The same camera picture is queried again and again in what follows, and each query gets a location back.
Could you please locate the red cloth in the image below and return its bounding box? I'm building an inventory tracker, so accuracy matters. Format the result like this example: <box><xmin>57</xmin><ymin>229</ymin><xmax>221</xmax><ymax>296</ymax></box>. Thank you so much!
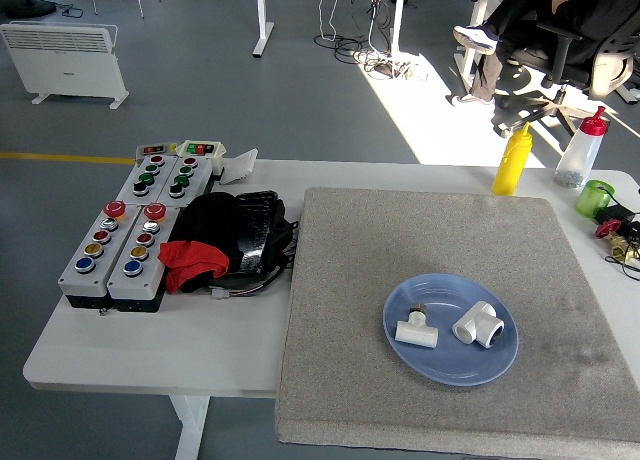
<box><xmin>157</xmin><ymin>239</ymin><xmax>232</xmax><ymax>295</ymax></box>

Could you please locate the blue plate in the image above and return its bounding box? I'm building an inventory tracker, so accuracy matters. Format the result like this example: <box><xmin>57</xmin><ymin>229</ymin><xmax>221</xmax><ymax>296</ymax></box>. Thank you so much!
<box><xmin>382</xmin><ymin>273</ymin><xmax>520</xmax><ymax>387</ymax></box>

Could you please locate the green translucent cup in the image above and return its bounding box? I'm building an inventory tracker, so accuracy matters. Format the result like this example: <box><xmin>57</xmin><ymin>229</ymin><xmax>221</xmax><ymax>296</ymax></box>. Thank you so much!
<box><xmin>575</xmin><ymin>179</ymin><xmax>617</xmax><ymax>219</ymax></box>

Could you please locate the brass valve red handle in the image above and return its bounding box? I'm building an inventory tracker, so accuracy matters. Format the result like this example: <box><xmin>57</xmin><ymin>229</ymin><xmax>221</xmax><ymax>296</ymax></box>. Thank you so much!
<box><xmin>594</xmin><ymin>218</ymin><xmax>640</xmax><ymax>270</ymax></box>

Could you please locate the black power adapter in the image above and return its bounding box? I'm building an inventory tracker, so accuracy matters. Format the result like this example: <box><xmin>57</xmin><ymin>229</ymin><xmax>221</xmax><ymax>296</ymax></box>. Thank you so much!
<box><xmin>595</xmin><ymin>203</ymin><xmax>637</xmax><ymax>226</ymax></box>

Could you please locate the five-button control box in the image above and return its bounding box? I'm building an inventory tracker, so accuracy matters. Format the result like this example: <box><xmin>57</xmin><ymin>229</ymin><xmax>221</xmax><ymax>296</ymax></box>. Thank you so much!
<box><xmin>106</xmin><ymin>202</ymin><xmax>180</xmax><ymax>314</ymax></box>
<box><xmin>57</xmin><ymin>199</ymin><xmax>140</xmax><ymax>310</ymax></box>

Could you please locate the black cloth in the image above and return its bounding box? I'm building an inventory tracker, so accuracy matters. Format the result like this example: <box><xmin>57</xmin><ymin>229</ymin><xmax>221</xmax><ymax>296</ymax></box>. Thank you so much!
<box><xmin>167</xmin><ymin>191</ymin><xmax>247</xmax><ymax>295</ymax></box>

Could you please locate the black office chair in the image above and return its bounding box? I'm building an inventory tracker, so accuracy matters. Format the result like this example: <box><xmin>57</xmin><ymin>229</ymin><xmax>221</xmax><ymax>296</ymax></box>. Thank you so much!
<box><xmin>492</xmin><ymin>19</ymin><xmax>637</xmax><ymax>139</ymax></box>

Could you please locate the floor cable bundle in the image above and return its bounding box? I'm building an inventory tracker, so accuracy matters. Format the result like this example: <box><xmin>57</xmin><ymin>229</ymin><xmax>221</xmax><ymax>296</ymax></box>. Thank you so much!
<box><xmin>313</xmin><ymin>0</ymin><xmax>427</xmax><ymax>82</ymax></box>

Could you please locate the white plastic cover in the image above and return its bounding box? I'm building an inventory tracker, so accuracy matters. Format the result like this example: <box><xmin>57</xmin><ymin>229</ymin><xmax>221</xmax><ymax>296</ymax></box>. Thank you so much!
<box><xmin>218</xmin><ymin>148</ymin><xmax>260</xmax><ymax>187</ymax></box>

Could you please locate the small white tee pipe fitting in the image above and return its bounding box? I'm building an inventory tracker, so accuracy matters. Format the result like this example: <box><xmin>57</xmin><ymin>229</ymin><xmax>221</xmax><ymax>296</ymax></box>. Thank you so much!
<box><xmin>394</xmin><ymin>304</ymin><xmax>441</xmax><ymax>349</ymax></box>

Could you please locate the large white tee pipe fitting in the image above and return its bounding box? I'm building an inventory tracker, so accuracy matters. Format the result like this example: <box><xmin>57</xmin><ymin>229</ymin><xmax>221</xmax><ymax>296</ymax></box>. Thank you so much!
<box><xmin>451</xmin><ymin>299</ymin><xmax>506</xmax><ymax>350</ymax></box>

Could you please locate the small grey switch box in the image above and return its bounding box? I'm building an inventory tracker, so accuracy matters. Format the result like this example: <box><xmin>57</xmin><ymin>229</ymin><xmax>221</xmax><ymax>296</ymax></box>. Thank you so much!
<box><xmin>135</xmin><ymin>142</ymin><xmax>179</xmax><ymax>160</ymax></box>

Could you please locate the black plastic tray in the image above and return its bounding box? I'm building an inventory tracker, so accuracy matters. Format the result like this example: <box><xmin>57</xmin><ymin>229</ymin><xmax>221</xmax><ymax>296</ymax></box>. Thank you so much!
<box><xmin>227</xmin><ymin>189</ymin><xmax>287</xmax><ymax>277</ymax></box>

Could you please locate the black wire bundle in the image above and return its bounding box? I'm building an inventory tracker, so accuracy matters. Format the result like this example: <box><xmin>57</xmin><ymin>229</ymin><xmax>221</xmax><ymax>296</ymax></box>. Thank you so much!
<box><xmin>214</xmin><ymin>214</ymin><xmax>302</xmax><ymax>294</ymax></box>

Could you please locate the white table leg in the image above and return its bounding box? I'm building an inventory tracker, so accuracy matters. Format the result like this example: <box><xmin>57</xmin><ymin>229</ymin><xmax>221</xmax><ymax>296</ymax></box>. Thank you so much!
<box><xmin>168</xmin><ymin>394</ymin><xmax>212</xmax><ymax>460</ymax></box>

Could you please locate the white desk leg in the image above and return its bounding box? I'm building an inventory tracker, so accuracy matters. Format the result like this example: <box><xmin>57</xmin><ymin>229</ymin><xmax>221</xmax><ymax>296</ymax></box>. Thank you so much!
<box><xmin>388</xmin><ymin>0</ymin><xmax>408</xmax><ymax>57</ymax></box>
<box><xmin>251</xmin><ymin>0</ymin><xmax>276</xmax><ymax>58</ymax></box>
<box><xmin>455</xmin><ymin>0</ymin><xmax>496</xmax><ymax>90</ymax></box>

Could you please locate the white switch box red green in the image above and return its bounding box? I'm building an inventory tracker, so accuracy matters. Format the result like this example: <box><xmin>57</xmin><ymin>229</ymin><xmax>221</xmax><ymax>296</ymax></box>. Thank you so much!
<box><xmin>177</xmin><ymin>139</ymin><xmax>231</xmax><ymax>176</ymax></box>

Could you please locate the grey-brown mat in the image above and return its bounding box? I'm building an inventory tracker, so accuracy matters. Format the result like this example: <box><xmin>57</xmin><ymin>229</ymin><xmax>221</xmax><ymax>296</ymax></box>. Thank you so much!
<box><xmin>274</xmin><ymin>187</ymin><xmax>640</xmax><ymax>454</ymax></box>

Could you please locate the clear squeeze bottle red cap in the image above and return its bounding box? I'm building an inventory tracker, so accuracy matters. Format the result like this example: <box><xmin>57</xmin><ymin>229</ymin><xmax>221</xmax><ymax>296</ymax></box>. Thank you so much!
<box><xmin>554</xmin><ymin>105</ymin><xmax>610</xmax><ymax>189</ymax></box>

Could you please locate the yellow squeeze bottle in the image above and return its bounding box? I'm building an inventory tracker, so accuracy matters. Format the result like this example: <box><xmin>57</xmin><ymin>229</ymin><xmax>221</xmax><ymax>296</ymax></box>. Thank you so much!
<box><xmin>492</xmin><ymin>121</ymin><xmax>534</xmax><ymax>196</ymax></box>

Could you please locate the three-button control box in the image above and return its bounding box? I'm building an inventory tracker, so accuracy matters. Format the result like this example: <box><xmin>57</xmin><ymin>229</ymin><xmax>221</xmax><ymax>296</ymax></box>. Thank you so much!
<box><xmin>115</xmin><ymin>153</ymin><xmax>175</xmax><ymax>205</ymax></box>
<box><xmin>154</xmin><ymin>155</ymin><xmax>214</xmax><ymax>207</ymax></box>

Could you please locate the white panel heater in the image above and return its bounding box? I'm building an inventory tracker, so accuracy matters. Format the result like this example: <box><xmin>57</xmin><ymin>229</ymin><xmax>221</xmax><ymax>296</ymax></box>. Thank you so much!
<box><xmin>0</xmin><ymin>21</ymin><xmax>131</xmax><ymax>111</ymax></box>

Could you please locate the person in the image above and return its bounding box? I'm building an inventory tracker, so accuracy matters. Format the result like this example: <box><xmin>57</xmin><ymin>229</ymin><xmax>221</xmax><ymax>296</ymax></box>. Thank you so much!
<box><xmin>452</xmin><ymin>0</ymin><xmax>640</xmax><ymax>107</ymax></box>

